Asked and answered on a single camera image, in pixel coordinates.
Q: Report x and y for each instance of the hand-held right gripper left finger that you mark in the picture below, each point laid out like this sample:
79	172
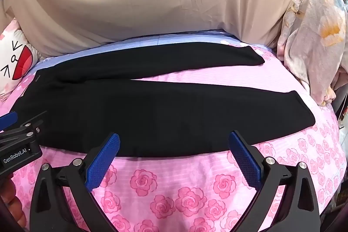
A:
103	161

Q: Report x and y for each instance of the black pants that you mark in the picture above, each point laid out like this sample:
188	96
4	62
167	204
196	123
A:
152	112

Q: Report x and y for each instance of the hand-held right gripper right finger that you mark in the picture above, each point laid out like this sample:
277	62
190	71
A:
244	161

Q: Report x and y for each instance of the pale floral blanket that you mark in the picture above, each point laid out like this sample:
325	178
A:
312	39

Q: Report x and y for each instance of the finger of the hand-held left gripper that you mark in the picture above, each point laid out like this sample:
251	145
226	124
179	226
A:
8	119
30	127

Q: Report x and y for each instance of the pink rose print bed sheet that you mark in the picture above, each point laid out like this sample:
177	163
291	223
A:
174	188

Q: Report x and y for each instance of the person's left hand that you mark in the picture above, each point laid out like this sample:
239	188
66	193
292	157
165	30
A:
11	195

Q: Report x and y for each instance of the white cat face pillow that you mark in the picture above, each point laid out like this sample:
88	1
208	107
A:
15	60

